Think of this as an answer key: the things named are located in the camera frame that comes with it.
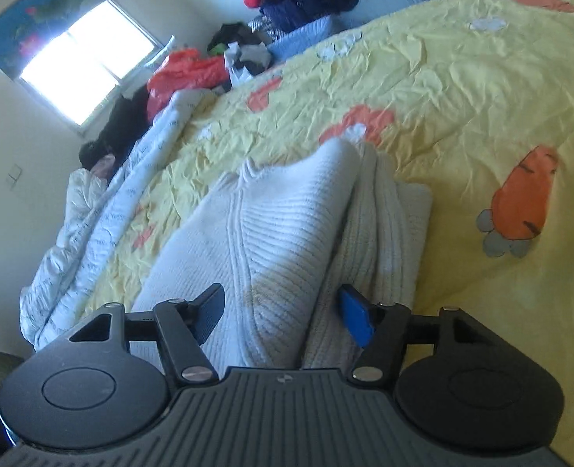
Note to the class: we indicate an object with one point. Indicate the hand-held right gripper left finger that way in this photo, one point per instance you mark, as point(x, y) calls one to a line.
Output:
point(211, 311)

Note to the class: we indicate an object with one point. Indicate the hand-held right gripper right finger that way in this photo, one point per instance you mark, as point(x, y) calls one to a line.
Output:
point(357, 318)

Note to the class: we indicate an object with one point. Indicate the white knit sweater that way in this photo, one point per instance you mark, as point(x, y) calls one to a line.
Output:
point(277, 214)

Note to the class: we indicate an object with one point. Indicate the black clothes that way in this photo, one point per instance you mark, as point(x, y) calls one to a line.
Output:
point(121, 121)

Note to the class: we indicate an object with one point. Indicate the white printed quilt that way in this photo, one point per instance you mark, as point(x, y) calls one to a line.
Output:
point(82, 233)

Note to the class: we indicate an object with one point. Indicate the pink cloth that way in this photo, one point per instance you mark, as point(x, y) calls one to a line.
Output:
point(104, 166)

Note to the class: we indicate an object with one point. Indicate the red plastic bag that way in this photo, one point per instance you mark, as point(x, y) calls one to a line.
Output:
point(189, 73)

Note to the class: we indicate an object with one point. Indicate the white and grey cloth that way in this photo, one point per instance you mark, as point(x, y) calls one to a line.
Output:
point(248, 61)

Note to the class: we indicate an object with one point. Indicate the yellow carrot-print blanket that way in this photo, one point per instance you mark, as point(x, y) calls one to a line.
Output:
point(462, 82)

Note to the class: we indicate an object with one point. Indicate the black and green garment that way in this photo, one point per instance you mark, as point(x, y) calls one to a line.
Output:
point(233, 34)

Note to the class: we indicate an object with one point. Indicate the window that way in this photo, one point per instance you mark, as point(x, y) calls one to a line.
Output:
point(73, 68)

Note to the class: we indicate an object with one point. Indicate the blue knit sweater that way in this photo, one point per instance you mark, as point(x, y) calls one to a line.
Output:
point(301, 36)

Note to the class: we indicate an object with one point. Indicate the blue floral curtain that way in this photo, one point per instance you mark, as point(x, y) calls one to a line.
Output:
point(24, 14)

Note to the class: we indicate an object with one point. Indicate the wall light switch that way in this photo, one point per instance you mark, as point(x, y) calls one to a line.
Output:
point(14, 175)

